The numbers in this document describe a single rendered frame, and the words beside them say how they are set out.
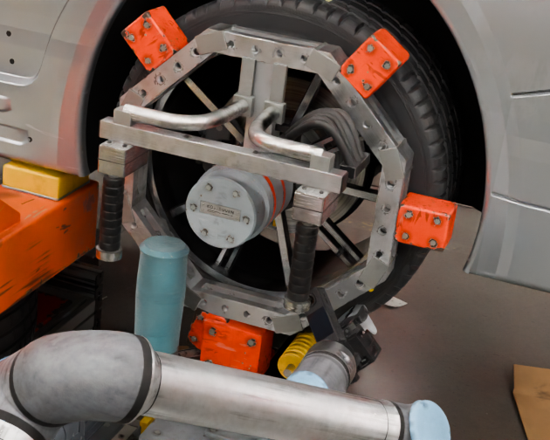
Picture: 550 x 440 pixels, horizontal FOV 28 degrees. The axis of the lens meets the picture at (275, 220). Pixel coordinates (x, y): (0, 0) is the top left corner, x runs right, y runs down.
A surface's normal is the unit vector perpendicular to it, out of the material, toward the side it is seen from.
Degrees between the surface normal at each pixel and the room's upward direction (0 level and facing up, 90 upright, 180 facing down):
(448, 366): 0
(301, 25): 90
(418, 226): 90
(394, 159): 90
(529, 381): 12
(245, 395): 55
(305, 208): 90
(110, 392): 78
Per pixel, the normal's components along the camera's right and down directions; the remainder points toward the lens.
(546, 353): 0.11, -0.92
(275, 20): -0.33, 0.33
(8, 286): 0.93, 0.23
